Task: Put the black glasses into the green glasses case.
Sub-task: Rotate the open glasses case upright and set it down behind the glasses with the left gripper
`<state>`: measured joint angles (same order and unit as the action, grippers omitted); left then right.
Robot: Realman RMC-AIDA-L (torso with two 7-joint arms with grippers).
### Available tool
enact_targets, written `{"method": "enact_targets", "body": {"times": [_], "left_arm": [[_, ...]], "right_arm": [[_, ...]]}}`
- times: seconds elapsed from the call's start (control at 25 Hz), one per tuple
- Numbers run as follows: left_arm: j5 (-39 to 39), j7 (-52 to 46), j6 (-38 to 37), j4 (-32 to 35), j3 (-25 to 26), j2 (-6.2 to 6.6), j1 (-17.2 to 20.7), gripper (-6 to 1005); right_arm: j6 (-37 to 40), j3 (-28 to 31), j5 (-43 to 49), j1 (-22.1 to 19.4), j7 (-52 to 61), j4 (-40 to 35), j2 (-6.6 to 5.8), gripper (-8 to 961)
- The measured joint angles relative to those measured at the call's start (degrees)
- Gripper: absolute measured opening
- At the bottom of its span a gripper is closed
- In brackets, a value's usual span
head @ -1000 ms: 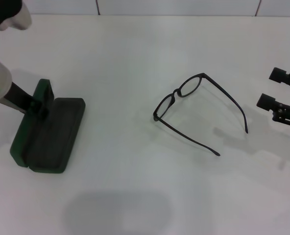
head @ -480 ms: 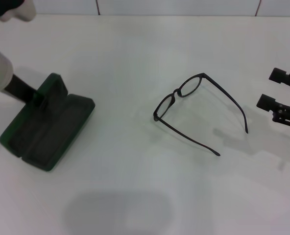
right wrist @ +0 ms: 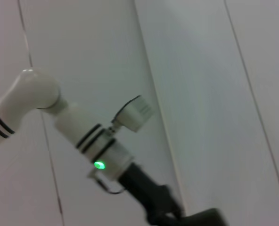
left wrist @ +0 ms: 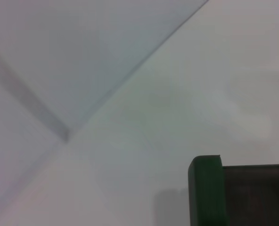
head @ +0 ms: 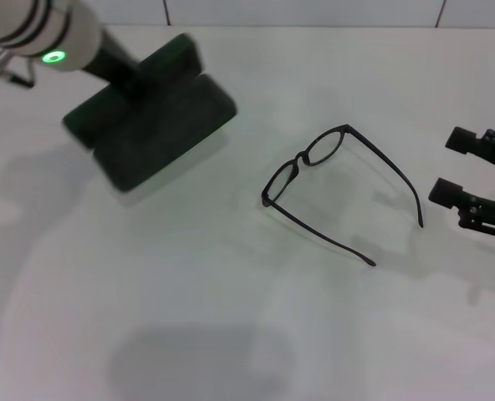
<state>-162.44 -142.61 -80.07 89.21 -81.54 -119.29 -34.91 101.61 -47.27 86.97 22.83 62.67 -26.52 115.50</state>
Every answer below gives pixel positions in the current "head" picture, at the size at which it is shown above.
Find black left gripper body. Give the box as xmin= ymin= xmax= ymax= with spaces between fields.
xmin=82 ymin=34 xmax=157 ymax=100

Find green glasses case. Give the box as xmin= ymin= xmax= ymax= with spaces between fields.
xmin=61 ymin=33 xmax=238 ymax=193

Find black glasses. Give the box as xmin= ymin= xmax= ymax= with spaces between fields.
xmin=261 ymin=124 xmax=425 ymax=267

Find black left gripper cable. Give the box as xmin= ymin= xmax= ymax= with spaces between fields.
xmin=0 ymin=56 xmax=36 ymax=89

